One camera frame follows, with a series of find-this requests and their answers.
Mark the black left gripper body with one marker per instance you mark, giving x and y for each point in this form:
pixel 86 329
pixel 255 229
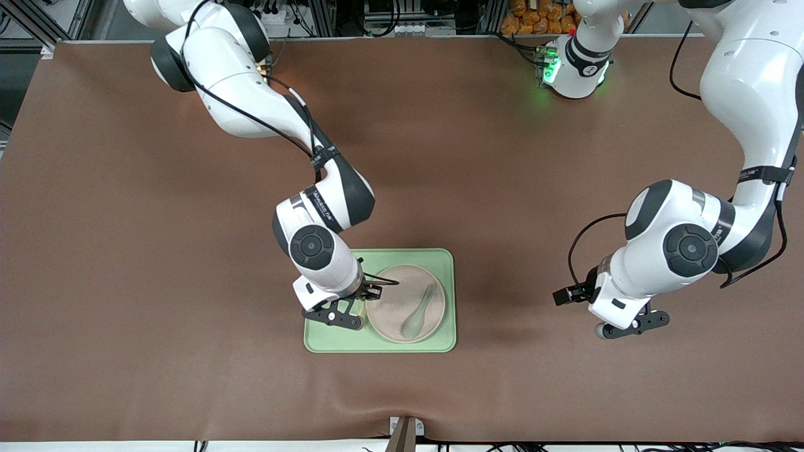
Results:
pixel 589 288

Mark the beige round plate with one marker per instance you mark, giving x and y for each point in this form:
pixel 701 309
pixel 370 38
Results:
pixel 402 301

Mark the pale green plastic spoon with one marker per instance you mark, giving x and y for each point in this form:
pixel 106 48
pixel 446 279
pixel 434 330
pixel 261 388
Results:
pixel 413 324

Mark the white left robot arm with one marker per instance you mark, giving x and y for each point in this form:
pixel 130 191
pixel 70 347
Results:
pixel 747 81

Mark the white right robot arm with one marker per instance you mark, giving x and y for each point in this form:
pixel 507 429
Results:
pixel 239 94

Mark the light green rectangular tray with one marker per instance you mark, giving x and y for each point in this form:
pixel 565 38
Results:
pixel 440 339

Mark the brown table mat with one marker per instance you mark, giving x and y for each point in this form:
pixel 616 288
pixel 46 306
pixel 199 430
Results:
pixel 188 251

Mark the orange snack packets pile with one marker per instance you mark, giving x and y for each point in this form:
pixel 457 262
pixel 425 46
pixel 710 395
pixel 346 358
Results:
pixel 534 22

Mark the white power strip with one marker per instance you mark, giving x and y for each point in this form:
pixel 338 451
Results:
pixel 279 17

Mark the black right camera bracket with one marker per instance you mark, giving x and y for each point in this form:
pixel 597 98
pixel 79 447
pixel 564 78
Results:
pixel 336 316

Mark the black camera bracket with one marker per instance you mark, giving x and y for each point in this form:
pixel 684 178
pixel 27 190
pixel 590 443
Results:
pixel 644 322
pixel 336 316

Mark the black left camera bracket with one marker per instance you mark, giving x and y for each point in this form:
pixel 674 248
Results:
pixel 644 322

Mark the grey metal post bracket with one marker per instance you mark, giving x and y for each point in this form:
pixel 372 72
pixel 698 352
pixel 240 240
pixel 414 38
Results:
pixel 419 428

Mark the aluminium camera post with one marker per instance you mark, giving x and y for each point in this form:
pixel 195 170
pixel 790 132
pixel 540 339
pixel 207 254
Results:
pixel 402 439

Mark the aluminium frame post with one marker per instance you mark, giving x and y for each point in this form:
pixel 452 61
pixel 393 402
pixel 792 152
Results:
pixel 493 16
pixel 323 16

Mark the aluminium frame strut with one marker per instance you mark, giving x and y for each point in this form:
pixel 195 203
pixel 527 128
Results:
pixel 38 31

